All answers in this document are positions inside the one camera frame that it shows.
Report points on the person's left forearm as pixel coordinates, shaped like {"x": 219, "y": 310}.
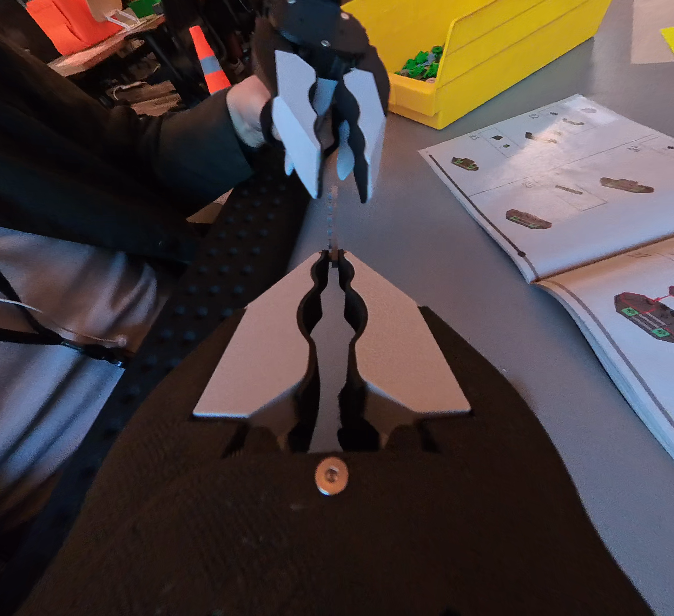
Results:
{"x": 131, "y": 153}

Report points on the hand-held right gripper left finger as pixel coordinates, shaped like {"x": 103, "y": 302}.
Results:
{"x": 252, "y": 363}

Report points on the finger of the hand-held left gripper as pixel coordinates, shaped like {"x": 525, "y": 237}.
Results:
{"x": 371, "y": 116}
{"x": 297, "y": 126}

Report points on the orange traffic cone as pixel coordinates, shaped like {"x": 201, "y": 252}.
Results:
{"x": 208, "y": 63}

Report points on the green crate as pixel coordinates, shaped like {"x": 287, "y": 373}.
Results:
{"x": 145, "y": 5}

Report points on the person in dark jacket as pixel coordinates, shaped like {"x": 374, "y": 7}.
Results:
{"x": 63, "y": 389}

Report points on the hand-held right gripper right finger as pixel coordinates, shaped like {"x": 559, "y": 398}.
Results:
{"x": 410, "y": 363}

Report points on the background wooden table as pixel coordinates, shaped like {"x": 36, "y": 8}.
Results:
{"x": 105, "y": 50}

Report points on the person's left hand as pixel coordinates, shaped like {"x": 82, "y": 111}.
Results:
{"x": 247, "y": 111}

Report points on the clear plastic sleeve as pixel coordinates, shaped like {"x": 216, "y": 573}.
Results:
{"x": 650, "y": 26}

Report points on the orange crate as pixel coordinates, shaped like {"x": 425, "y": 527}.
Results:
{"x": 58, "y": 21}

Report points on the dark grey brick plate assembly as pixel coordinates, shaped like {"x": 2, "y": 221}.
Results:
{"x": 331, "y": 226}

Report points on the open instruction booklet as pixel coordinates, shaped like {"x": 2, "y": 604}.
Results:
{"x": 553, "y": 179}

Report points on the green brick pieces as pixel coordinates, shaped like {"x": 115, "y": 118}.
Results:
{"x": 421, "y": 63}

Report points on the yellow paper sheet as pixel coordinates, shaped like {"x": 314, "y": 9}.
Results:
{"x": 668, "y": 40}

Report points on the yellow parts bin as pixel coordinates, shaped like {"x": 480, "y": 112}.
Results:
{"x": 500, "y": 21}

